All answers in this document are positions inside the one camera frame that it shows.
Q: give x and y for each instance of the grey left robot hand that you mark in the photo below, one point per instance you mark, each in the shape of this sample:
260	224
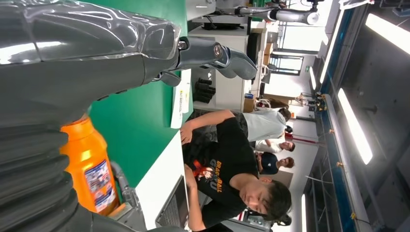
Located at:
80	57

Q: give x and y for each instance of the white desk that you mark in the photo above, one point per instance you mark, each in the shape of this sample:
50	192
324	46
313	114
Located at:
160	179

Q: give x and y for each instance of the grey laptop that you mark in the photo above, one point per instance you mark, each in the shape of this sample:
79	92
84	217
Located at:
173	208

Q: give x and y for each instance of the green top table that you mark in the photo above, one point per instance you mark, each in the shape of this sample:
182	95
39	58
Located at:
137	128

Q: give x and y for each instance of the person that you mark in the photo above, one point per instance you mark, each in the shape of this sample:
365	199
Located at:
266	125
224	153
269	163
272	146

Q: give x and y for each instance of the black cylinder stack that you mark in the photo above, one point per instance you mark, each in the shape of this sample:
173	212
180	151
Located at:
205	91

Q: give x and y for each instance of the grey white machine base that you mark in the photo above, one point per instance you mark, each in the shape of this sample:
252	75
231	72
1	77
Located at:
200	8

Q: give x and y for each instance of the brown cardboard box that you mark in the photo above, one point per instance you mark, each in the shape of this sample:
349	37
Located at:
267	52
249	105

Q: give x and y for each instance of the white cabinet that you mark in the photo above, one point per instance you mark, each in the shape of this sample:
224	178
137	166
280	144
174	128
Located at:
230	48

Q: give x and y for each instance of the ceiling light panel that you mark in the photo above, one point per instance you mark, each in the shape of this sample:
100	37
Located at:
355	128
312	78
303	214
387	32

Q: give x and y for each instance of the glass door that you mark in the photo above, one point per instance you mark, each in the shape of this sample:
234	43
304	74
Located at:
286	64

